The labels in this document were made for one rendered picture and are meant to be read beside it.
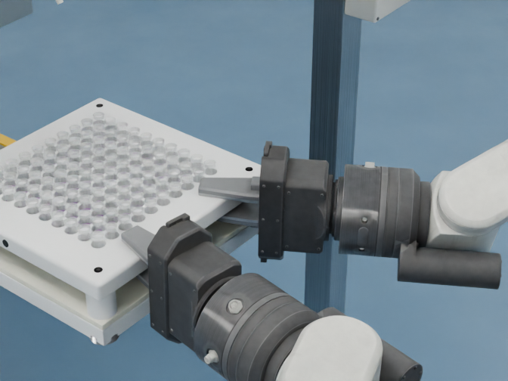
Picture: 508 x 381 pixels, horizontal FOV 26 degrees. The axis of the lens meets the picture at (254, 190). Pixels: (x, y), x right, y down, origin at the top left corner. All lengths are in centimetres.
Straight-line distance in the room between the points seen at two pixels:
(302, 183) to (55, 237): 23
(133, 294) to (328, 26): 91
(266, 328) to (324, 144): 109
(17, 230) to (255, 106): 240
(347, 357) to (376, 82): 277
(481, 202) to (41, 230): 41
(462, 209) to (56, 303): 38
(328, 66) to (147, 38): 203
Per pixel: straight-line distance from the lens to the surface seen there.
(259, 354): 87
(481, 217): 102
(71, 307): 102
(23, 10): 134
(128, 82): 357
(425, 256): 105
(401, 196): 104
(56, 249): 102
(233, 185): 107
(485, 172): 104
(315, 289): 214
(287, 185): 104
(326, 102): 190
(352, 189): 104
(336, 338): 85
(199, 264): 93
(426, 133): 331
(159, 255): 94
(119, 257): 100
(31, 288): 106
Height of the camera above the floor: 167
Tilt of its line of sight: 34 degrees down
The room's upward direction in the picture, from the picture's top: straight up
